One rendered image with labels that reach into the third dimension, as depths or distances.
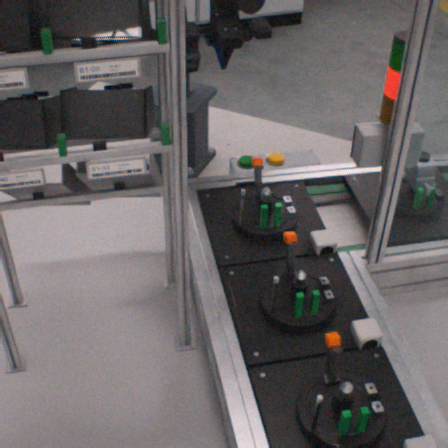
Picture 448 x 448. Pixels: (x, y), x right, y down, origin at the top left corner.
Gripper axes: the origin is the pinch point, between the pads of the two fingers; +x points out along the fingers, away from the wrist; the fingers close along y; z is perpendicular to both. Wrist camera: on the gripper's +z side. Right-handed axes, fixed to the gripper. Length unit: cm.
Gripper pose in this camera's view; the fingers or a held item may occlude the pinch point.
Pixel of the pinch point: (223, 53)
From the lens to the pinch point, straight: 138.1
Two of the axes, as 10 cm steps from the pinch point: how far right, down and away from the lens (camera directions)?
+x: -0.2, 7.6, 6.5
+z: 2.0, 6.4, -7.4
